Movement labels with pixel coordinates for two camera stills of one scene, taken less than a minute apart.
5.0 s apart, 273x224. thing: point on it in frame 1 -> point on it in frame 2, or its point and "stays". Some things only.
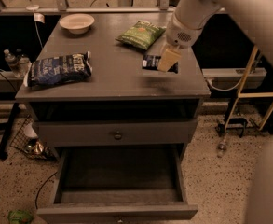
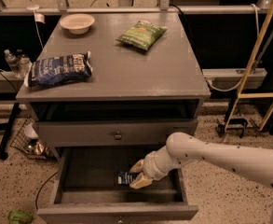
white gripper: [179, 35] -> [149, 165]
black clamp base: [233, 120] stays
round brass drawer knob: [117, 136] stays
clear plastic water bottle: [13, 63] stays
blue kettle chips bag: [60, 69] stays
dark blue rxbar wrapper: [152, 62] -> [124, 177]
